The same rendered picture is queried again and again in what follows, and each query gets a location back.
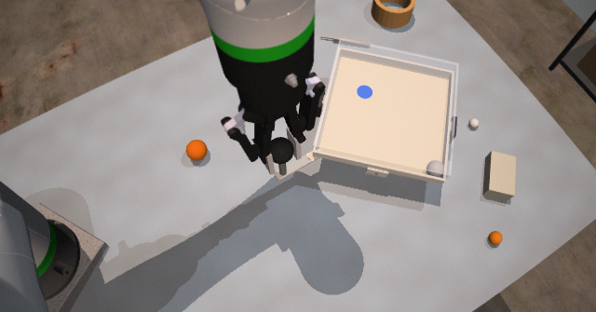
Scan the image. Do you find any brown tape roll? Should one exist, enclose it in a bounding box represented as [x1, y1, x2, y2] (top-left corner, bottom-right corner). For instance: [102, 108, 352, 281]
[371, 0, 415, 28]

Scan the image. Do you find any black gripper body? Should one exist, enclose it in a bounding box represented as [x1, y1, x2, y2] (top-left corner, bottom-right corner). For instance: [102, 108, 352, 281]
[237, 80, 307, 125]

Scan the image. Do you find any small white ball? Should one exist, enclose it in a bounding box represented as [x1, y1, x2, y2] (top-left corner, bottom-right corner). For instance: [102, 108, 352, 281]
[468, 118, 479, 129]

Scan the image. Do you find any orange ball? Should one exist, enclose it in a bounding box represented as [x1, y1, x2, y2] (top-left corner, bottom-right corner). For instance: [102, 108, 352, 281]
[488, 231, 503, 245]
[186, 140, 208, 161]

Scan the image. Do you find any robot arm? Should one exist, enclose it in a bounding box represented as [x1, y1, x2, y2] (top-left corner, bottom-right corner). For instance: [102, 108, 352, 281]
[0, 0, 316, 312]

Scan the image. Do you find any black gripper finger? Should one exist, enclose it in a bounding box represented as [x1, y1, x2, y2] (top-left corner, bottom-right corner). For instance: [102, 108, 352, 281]
[221, 108, 277, 175]
[284, 72, 326, 160]

